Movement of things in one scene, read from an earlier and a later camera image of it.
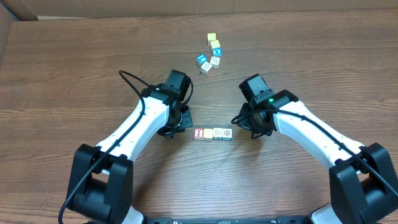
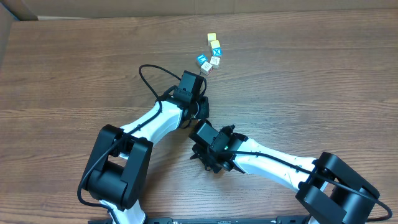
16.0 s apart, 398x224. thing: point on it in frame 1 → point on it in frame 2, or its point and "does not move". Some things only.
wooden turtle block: (214, 61) does not move
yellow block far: (211, 37) does not move
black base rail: (278, 220) does not move
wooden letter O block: (206, 68) does not move
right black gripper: (268, 128) → (200, 150)
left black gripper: (186, 121) → (203, 110)
